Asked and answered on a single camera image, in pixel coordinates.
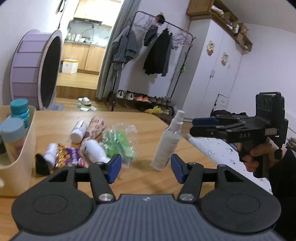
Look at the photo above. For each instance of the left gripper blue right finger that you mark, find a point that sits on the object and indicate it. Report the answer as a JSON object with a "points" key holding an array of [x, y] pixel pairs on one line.
{"points": [[190, 175]]}

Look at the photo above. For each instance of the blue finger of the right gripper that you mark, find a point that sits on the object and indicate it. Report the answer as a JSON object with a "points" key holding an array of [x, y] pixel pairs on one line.
{"points": [[205, 122]]}

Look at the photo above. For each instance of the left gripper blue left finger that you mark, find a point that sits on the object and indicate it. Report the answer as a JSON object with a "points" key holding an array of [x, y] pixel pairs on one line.
{"points": [[101, 176]]}

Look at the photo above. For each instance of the white wide plastic bottle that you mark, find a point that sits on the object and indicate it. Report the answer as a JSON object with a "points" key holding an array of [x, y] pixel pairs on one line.
{"points": [[94, 152]]}

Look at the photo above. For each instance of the green floss picks bag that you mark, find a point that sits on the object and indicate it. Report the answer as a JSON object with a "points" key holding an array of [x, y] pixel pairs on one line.
{"points": [[121, 139]]}

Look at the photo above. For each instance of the purple snack packet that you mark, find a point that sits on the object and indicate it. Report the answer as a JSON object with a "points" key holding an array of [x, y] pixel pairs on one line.
{"points": [[69, 156]]}

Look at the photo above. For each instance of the clear white spray bottle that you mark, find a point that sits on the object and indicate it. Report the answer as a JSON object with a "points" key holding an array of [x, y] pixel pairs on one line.
{"points": [[168, 142]]}

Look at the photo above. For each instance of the white small pill bottle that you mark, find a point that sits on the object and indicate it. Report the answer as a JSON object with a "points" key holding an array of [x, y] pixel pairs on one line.
{"points": [[78, 132]]}

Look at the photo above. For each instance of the pink patterned tube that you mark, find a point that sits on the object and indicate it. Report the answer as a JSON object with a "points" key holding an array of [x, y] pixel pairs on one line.
{"points": [[95, 128]]}

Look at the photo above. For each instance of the small white dropper bottle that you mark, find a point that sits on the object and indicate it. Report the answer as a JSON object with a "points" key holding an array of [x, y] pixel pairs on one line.
{"points": [[51, 155]]}

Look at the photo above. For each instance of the toothpick jar blue lid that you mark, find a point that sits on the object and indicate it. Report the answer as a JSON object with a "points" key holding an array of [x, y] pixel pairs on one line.
{"points": [[13, 134]]}

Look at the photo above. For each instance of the teal cap medicine bottle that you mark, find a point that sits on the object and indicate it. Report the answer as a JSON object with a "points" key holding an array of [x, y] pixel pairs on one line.
{"points": [[20, 109]]}

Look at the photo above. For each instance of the person right hand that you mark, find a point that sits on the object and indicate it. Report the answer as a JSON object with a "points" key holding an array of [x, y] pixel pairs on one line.
{"points": [[269, 148]]}

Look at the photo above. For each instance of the white patterned bedsheet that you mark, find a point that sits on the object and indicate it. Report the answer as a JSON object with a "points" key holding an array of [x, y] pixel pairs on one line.
{"points": [[220, 152]]}

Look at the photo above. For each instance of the shoe row on rack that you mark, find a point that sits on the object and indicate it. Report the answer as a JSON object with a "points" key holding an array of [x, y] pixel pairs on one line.
{"points": [[134, 96]]}

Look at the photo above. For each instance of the yellow duck toy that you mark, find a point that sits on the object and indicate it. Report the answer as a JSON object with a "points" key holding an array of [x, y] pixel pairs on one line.
{"points": [[156, 110]]}

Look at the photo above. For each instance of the white wardrobe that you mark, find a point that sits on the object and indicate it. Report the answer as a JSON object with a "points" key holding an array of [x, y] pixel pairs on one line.
{"points": [[211, 68]]}

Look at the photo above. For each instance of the white slipper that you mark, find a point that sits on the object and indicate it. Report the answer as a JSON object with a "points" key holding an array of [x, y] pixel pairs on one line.
{"points": [[85, 101], [91, 108]]}

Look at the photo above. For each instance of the beige plastic storage bin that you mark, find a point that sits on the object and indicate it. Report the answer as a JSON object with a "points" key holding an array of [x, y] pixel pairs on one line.
{"points": [[16, 176]]}

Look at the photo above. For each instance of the clothes rack with garments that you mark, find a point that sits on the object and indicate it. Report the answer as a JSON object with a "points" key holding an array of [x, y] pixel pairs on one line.
{"points": [[161, 37]]}

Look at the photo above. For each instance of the grey door curtain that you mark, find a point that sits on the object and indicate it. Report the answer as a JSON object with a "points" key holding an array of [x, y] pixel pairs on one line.
{"points": [[107, 73]]}

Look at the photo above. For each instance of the white storage box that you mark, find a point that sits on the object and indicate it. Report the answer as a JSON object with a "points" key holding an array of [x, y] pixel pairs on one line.
{"points": [[70, 66]]}

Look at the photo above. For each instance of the cardboard boxes atop wardrobe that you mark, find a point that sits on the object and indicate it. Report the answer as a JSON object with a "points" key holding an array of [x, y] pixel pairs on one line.
{"points": [[217, 11]]}

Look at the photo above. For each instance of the purple cat exercise wheel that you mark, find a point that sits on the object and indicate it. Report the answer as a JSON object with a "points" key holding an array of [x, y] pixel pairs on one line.
{"points": [[35, 66]]}

